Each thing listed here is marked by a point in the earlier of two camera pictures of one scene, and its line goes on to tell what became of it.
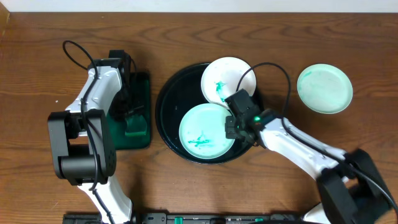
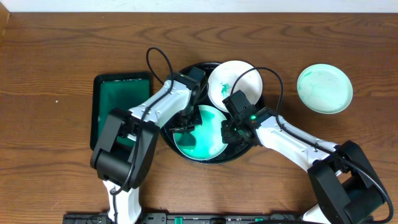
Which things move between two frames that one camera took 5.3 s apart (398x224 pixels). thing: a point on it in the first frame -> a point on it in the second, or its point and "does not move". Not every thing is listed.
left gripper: x=131 y=109 -> x=186 y=123
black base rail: x=192 y=218 does not move
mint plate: x=324 y=88 does not move
